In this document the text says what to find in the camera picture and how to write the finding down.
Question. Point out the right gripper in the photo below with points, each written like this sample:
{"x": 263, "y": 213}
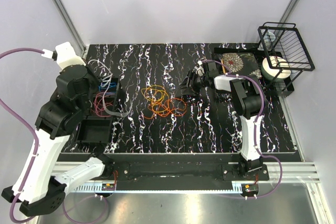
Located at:
{"x": 192, "y": 91}

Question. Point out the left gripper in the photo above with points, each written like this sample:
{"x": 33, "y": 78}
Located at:
{"x": 96, "y": 80}

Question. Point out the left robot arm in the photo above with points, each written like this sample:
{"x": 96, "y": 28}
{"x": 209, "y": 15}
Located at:
{"x": 37, "y": 190}

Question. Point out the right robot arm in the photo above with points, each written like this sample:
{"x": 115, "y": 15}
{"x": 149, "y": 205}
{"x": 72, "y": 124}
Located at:
{"x": 248, "y": 101}

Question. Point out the black three-compartment tray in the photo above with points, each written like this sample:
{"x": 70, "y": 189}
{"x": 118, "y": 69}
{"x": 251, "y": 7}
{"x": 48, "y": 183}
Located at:
{"x": 96, "y": 128}

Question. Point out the floral patterned box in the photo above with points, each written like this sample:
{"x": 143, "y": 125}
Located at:
{"x": 241, "y": 63}

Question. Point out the white round bowl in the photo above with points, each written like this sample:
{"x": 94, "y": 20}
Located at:
{"x": 278, "y": 68}

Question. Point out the glass cup in rack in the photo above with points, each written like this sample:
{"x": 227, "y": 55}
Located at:
{"x": 269, "y": 39}

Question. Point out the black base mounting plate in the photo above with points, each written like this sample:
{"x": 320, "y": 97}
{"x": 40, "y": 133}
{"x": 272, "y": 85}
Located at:
{"x": 182, "y": 176}

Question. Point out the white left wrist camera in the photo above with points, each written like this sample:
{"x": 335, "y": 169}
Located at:
{"x": 64, "y": 55}

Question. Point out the black wire dish rack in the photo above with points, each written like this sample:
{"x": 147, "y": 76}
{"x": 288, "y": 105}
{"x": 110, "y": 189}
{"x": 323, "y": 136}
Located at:
{"x": 290, "y": 46}

